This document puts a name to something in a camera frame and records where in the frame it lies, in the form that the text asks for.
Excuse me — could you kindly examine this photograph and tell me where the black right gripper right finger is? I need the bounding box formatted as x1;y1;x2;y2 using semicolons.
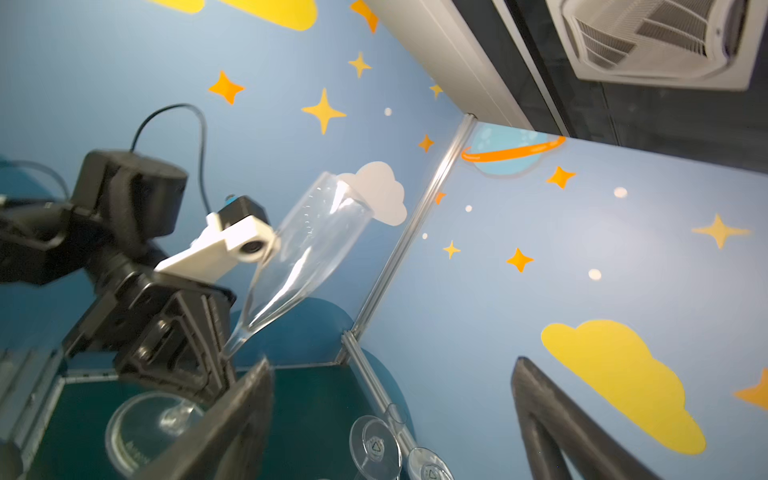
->
511;357;659;480

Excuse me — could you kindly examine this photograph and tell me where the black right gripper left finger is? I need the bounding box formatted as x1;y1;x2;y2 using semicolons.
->
134;358;275;480

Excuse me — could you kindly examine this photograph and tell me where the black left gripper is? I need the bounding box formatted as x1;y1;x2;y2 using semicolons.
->
63;263;234;402

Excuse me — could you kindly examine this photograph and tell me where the clear wine glass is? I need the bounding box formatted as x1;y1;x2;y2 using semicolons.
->
105;173;374;478
406;447;454;480
349;402;406;480

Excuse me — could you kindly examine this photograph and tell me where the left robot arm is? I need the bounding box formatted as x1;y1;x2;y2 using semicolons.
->
1;150;235;406

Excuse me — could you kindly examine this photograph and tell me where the ceiling air vent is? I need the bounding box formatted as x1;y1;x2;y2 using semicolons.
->
547;0;767;91

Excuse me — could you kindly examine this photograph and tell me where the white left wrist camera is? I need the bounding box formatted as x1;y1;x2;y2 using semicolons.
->
155;196;280;284

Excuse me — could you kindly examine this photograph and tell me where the aluminium back frame rail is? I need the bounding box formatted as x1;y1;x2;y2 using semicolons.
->
341;331;417;457

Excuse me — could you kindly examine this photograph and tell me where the aluminium left frame post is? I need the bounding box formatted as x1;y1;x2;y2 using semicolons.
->
334;113;478;339

